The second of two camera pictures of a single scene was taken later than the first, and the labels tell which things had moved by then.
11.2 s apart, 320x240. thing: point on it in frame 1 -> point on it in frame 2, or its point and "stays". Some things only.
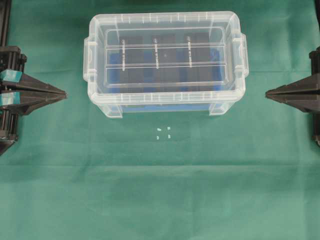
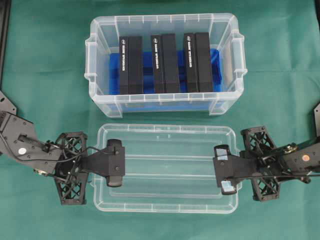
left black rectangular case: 132,64 stays
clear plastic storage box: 165,73 stays
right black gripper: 300,94 -> 266,184
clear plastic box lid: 165,58 -> 169,169
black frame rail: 5,22 stays
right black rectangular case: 196,61 stays
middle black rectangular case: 164,63 stays
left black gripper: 34,93 -> 71,180
